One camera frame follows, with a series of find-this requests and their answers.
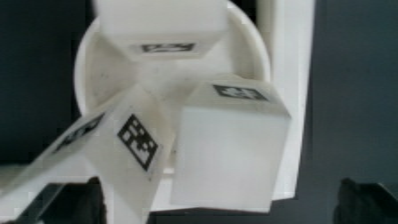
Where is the white stool leg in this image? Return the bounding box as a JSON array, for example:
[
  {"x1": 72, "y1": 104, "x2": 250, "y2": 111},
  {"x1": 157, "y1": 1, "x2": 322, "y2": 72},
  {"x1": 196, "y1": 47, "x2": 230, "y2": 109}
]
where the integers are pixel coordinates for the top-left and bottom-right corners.
[
  {"x1": 93, "y1": 0, "x2": 230, "y2": 61},
  {"x1": 0, "y1": 86, "x2": 175, "y2": 224},
  {"x1": 171, "y1": 75, "x2": 292, "y2": 213}
]

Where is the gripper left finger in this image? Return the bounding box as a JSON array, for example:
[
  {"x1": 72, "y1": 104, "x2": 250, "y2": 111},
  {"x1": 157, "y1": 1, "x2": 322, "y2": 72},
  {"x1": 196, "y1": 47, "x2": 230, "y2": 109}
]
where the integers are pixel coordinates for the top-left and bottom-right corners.
[{"x1": 12, "y1": 177, "x2": 107, "y2": 224}]

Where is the white round stool seat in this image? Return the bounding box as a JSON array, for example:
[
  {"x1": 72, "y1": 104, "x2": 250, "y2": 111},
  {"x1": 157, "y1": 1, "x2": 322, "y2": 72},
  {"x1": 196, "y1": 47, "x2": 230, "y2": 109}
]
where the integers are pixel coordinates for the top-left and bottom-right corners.
[{"x1": 74, "y1": 2, "x2": 273, "y2": 114}]

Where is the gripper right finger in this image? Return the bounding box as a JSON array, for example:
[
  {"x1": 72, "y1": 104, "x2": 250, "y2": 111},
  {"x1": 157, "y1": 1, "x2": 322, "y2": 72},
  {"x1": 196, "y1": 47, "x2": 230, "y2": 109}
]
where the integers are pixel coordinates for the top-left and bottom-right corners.
[{"x1": 335, "y1": 178, "x2": 398, "y2": 224}]

